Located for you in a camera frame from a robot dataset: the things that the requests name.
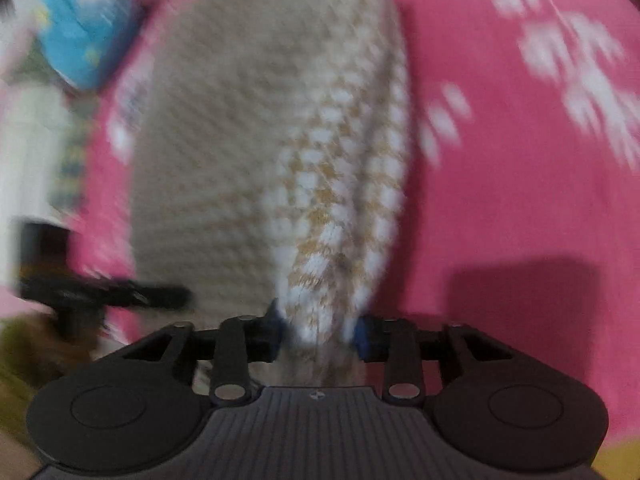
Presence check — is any beige white houndstooth knit sweater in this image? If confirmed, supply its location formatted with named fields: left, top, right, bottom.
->
left=130, top=0, right=410, bottom=387

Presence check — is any pink floral bed sheet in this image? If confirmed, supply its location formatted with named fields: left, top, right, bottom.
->
left=76, top=0, right=639, bottom=439

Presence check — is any pink blue floral duvet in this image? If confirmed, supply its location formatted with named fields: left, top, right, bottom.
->
left=37, top=0, right=143, bottom=92

